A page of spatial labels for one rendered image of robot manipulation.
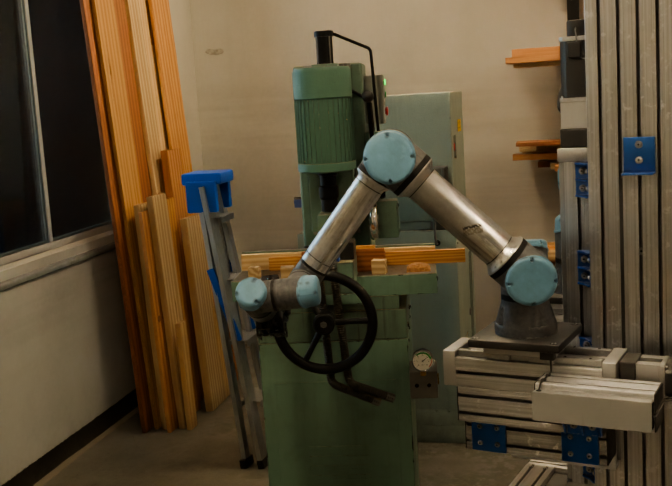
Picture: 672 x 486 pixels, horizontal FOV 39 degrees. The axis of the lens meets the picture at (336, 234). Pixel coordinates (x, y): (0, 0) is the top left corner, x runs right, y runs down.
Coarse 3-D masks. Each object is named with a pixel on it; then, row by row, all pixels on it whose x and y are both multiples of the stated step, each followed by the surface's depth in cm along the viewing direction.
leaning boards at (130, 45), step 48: (96, 0) 401; (144, 0) 456; (96, 48) 403; (144, 48) 445; (96, 96) 400; (144, 96) 441; (144, 144) 442; (144, 192) 438; (144, 240) 406; (192, 240) 436; (144, 288) 414; (192, 288) 436; (144, 336) 418; (192, 336) 456; (144, 384) 422; (192, 384) 423; (144, 432) 420
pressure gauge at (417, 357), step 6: (420, 348) 272; (414, 354) 270; (420, 354) 270; (426, 354) 270; (414, 360) 270; (420, 360) 270; (426, 360) 270; (432, 360) 270; (414, 366) 270; (420, 366) 271; (426, 366) 270; (420, 372) 274
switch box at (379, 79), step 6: (366, 78) 309; (378, 78) 309; (366, 84) 309; (378, 84) 309; (366, 90) 310; (372, 90) 309; (378, 90) 309; (384, 90) 317; (378, 96) 310; (372, 102) 310; (378, 102) 310; (384, 102) 312; (366, 108) 311; (378, 108) 310; (384, 108) 311; (366, 114) 311; (378, 114) 310; (384, 114) 311; (366, 120) 311; (384, 120) 311
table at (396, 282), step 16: (272, 272) 289; (368, 272) 280; (400, 272) 277; (416, 272) 275; (432, 272) 274; (368, 288) 275; (384, 288) 274; (400, 288) 274; (416, 288) 274; (432, 288) 273
